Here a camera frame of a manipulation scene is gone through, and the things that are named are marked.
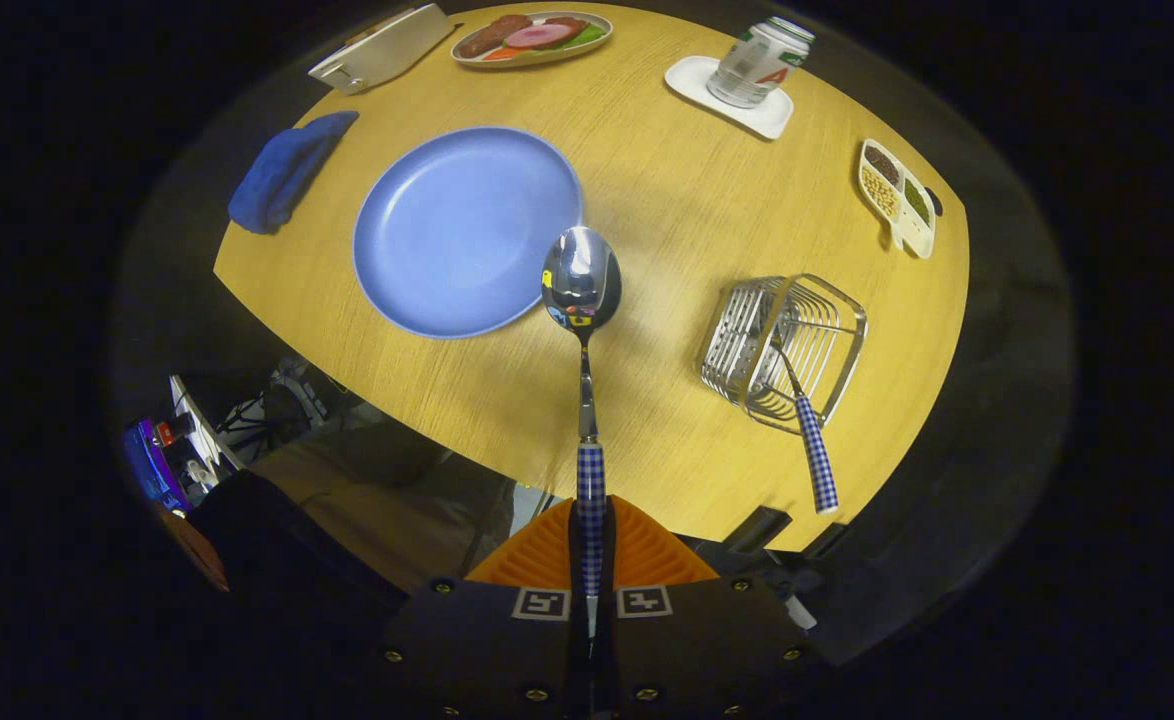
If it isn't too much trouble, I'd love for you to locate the oval plate of food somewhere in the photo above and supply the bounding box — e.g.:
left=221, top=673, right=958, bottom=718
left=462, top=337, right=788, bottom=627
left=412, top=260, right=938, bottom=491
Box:
left=450, top=10, right=615, bottom=69

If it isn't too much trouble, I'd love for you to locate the white square coaster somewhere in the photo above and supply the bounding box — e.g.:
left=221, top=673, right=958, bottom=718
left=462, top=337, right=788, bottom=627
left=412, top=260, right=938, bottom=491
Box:
left=664, top=55, right=795, bottom=141

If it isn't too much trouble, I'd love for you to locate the pink ham slice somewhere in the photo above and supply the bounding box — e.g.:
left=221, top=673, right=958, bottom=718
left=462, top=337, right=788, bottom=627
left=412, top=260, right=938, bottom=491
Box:
left=503, top=22, right=578, bottom=51

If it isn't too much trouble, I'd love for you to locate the spoon with blue checked handle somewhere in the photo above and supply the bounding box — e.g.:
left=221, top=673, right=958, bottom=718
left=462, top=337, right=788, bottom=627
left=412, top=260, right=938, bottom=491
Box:
left=541, top=226, right=623, bottom=641

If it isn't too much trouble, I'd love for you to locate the purple device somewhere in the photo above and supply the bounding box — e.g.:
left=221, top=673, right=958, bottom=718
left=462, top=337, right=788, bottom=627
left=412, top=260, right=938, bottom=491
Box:
left=124, top=418, right=193, bottom=513

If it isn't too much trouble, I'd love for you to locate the blue round plate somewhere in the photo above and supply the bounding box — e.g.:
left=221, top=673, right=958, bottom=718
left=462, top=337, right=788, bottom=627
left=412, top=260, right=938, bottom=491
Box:
left=351, top=126, right=585, bottom=340

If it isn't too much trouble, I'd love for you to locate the white power strip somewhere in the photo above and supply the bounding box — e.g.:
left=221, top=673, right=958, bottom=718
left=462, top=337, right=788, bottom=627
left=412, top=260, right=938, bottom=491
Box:
left=169, top=375, right=243, bottom=481

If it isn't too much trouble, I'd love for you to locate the blue cloth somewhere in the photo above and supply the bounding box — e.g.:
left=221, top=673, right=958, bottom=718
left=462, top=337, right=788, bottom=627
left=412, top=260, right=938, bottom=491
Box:
left=227, top=110, right=360, bottom=236

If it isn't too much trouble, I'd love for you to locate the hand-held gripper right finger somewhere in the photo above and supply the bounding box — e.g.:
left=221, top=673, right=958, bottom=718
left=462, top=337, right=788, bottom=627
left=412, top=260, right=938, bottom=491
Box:
left=592, top=495, right=820, bottom=720

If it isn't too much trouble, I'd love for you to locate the metal wire basket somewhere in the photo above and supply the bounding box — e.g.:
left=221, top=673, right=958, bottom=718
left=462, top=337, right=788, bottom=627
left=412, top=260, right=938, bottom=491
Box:
left=699, top=273, right=868, bottom=436

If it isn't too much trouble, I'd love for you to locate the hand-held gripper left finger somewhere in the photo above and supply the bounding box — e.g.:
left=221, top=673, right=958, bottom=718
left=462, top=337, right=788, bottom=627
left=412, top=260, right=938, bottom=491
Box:
left=377, top=495, right=590, bottom=720

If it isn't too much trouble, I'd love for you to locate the white divided dish of beans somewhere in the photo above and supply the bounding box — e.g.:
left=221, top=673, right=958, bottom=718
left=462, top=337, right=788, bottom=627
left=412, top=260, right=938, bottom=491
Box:
left=856, top=138, right=938, bottom=261

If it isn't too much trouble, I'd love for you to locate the brown sausage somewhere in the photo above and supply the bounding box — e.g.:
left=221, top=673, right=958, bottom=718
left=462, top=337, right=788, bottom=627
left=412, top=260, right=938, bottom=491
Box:
left=457, top=14, right=534, bottom=59

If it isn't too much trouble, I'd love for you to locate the white toaster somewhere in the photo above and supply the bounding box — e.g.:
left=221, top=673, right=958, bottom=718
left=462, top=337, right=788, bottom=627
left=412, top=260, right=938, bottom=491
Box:
left=307, top=3, right=458, bottom=96

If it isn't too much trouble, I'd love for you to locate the fork with blue checked handle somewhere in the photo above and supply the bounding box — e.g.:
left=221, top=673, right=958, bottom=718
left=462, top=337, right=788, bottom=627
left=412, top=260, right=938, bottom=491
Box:
left=772, top=330, right=840, bottom=516

